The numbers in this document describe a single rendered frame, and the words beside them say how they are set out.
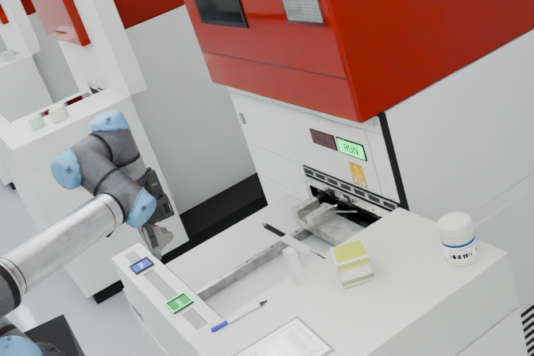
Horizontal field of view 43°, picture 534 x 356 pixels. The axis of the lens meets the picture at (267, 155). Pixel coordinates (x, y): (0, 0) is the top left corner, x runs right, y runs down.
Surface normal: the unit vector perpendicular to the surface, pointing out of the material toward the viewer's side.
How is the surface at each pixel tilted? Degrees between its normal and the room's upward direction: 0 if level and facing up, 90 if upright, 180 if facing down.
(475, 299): 90
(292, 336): 0
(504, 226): 90
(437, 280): 0
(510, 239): 90
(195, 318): 0
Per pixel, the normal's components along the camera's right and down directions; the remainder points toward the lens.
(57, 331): 0.04, -0.40
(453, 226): -0.29, -0.87
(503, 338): 0.50, 0.21
